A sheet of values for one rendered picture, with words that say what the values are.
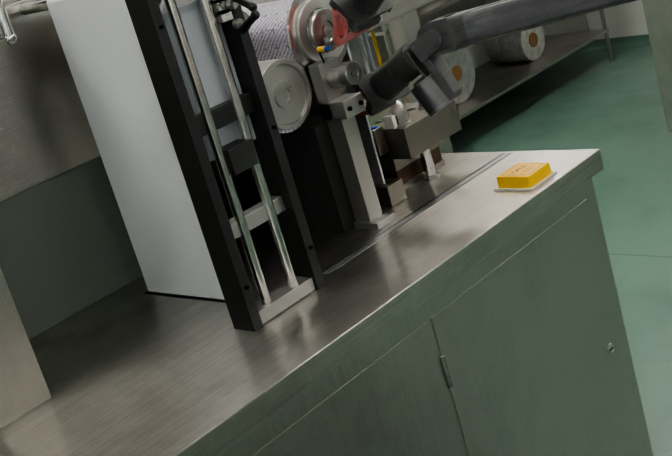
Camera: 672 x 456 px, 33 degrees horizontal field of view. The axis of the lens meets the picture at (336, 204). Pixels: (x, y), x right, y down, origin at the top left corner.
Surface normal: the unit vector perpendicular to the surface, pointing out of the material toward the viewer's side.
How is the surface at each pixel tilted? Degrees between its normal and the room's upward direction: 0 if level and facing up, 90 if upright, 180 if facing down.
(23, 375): 90
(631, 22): 90
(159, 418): 0
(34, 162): 90
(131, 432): 0
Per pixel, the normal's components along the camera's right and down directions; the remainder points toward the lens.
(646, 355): -0.27, -0.92
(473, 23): -0.25, 0.22
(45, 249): 0.71, 0.01
